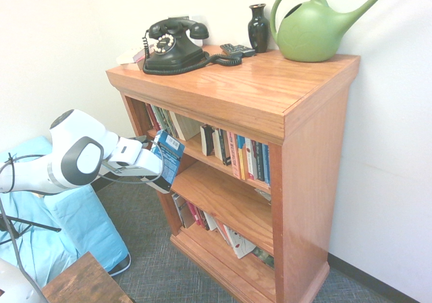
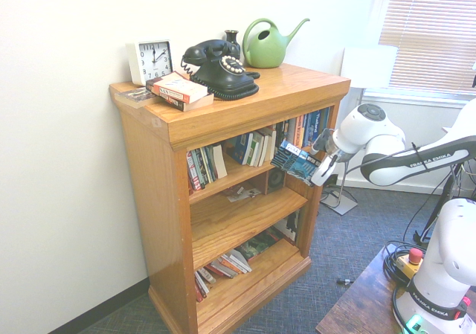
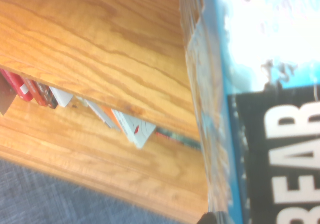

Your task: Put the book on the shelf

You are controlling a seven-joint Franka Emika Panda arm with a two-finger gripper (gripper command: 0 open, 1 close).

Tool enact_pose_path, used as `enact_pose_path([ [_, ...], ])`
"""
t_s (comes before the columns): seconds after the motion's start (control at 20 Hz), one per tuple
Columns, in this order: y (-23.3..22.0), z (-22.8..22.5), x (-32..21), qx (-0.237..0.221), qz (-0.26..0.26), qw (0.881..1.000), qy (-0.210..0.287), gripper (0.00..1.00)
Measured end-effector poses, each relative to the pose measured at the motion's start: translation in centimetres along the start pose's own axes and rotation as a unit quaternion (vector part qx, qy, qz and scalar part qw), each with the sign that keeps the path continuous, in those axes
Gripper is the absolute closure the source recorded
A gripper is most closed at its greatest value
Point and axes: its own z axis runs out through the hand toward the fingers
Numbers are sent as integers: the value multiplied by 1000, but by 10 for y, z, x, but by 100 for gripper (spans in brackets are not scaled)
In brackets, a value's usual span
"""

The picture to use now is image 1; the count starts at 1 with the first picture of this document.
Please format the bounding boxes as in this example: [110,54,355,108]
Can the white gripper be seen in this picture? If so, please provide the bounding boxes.
[134,146,163,177]

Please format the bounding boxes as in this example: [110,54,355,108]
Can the blue paperback book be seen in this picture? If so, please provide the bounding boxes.
[150,130,186,186]

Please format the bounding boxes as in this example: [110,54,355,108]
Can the green striped book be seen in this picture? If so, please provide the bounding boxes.
[155,106,179,138]

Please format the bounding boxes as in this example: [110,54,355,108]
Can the beige leaning book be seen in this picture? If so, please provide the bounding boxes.
[168,111,205,142]

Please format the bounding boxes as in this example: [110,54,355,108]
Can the brown hardcover book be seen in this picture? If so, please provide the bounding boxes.
[171,193,196,229]

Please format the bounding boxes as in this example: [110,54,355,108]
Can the black book white pages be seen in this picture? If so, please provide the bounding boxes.
[200,123,215,157]

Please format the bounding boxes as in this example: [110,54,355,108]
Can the white slim book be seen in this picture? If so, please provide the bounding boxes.
[211,127,224,162]

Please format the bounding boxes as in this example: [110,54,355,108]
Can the red orange book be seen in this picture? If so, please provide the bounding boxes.
[192,204,205,229]

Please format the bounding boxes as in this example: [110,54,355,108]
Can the black slim book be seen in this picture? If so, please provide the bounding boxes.
[218,129,234,167]

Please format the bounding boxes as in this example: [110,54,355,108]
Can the dark brown book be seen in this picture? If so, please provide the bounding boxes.
[197,207,211,231]

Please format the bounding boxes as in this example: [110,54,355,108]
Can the pink tall book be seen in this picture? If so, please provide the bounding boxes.
[226,131,246,180]

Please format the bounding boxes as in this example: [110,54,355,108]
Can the plain white book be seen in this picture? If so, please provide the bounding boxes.
[203,211,219,232]

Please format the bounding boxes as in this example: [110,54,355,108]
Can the blue and yellow book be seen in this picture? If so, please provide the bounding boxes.
[236,134,250,181]

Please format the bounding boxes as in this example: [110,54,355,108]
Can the white book red lettering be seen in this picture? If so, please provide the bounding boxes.
[244,137,259,182]

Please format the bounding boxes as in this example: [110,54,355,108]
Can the thin pale book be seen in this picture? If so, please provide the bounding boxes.
[214,219,232,246]

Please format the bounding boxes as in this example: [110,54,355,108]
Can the pink edged paperback book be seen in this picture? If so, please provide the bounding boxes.
[132,43,157,70]

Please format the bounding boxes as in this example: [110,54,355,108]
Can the white paperback book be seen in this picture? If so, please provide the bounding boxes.
[116,46,144,66]

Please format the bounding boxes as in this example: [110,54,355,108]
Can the black book white lettering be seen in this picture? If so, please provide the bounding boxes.
[252,140,266,182]

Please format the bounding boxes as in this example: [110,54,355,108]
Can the blue hardcover book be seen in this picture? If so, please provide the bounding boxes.
[261,143,271,186]

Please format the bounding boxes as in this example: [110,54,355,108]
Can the white book red lips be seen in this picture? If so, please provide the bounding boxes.
[223,225,257,259]

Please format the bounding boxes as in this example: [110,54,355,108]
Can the dark book red spine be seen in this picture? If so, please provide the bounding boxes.
[251,246,275,269]

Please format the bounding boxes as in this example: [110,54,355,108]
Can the blue covered sofa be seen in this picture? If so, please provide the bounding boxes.
[0,134,132,289]

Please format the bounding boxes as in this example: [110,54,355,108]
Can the black rotary telephone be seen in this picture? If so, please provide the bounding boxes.
[144,32,207,71]
[141,29,244,77]

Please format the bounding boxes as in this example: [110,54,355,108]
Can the grey paper booklet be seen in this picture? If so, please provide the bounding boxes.
[254,188,273,203]

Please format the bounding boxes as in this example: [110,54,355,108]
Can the black tripod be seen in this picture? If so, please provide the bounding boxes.
[0,211,62,246]

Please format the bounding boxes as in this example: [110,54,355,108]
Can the rustic wooden side table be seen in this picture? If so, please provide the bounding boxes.
[40,251,134,303]

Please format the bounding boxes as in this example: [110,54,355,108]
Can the wooden bookshelf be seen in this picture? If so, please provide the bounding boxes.
[105,45,361,303]

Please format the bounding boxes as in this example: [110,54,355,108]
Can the black remote control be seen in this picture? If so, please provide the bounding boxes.
[219,43,244,56]
[236,45,257,58]

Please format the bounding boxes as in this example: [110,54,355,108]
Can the black telephone handset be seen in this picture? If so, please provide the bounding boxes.
[148,17,209,40]

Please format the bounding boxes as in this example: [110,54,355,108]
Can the black glossy vase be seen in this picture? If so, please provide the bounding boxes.
[248,3,270,53]

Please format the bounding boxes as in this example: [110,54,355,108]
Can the green plastic watering can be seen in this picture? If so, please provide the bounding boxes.
[269,0,409,63]

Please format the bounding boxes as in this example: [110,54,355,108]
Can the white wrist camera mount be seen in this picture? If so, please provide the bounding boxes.
[107,136,144,171]

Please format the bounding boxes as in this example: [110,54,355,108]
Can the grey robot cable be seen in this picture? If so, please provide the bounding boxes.
[0,140,167,300]

